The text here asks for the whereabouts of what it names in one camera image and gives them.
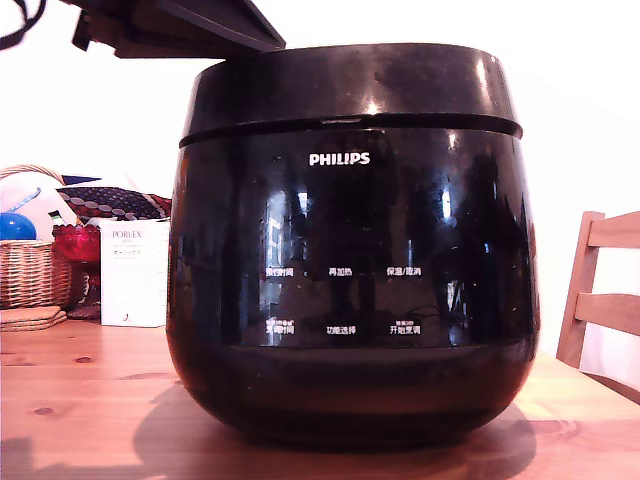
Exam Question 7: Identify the black rice cooker lid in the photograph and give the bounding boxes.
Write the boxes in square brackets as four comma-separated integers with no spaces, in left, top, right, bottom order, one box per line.
[178,42,524,149]

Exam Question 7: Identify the black Philips rice cooker body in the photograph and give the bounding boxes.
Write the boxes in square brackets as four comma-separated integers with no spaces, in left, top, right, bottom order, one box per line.
[165,125,542,444]

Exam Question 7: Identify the dark patterned cushion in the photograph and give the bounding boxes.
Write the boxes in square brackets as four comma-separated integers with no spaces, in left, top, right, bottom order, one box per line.
[55,185,173,223]

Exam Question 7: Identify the white cloth with blue print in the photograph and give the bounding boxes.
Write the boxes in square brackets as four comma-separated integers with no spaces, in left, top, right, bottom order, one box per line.
[0,171,79,242]

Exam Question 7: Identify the red glass footed bowl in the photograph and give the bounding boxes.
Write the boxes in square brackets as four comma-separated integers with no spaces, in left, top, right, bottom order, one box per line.
[51,223,103,320]

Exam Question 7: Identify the white Porlex box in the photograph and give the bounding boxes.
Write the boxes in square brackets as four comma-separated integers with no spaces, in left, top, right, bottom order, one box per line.
[98,218,171,328]

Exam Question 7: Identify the blue ball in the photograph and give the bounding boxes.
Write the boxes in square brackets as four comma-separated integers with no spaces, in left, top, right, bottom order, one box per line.
[0,212,39,242]

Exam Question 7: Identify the woven wicker basket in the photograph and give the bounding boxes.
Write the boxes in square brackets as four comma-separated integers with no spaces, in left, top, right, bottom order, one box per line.
[0,163,76,311]

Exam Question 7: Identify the cork coaster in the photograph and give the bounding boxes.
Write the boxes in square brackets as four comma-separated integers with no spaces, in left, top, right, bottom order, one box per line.
[0,315,68,332]
[0,306,67,324]

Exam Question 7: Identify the wooden chair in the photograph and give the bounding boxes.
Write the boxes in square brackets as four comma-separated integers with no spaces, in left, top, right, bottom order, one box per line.
[555,210,640,401]

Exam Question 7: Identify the black cable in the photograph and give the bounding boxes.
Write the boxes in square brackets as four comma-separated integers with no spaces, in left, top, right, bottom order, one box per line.
[0,0,48,52]

